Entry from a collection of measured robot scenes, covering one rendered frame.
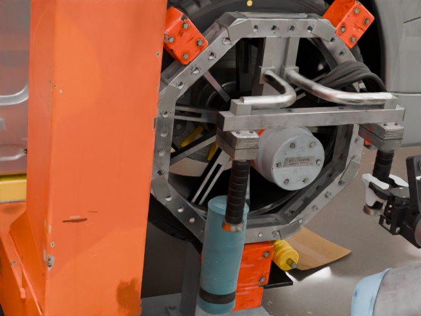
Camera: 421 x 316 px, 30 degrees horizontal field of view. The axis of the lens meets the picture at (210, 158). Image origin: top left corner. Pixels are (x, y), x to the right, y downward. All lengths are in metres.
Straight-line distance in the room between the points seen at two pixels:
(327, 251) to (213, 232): 1.49
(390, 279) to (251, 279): 0.93
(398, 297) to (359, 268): 2.07
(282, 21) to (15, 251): 0.72
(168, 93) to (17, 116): 0.32
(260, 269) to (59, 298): 0.76
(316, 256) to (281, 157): 1.48
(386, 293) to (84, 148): 0.47
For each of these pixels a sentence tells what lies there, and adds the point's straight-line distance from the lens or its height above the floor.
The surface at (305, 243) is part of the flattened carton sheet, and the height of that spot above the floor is 0.01.
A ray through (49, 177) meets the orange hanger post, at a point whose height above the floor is 0.98.
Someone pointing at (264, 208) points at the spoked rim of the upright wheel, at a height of 0.62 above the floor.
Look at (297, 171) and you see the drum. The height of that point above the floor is 0.83.
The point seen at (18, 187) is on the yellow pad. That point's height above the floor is 0.71.
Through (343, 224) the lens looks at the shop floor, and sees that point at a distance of 3.40.
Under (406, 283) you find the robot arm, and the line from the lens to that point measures 1.02.
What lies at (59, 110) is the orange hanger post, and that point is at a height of 1.08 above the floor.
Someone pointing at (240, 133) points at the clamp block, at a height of 0.95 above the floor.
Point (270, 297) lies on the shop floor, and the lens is 2.79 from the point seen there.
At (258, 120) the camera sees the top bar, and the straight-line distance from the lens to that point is 1.51.
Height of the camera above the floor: 1.47
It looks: 22 degrees down
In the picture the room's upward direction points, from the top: 7 degrees clockwise
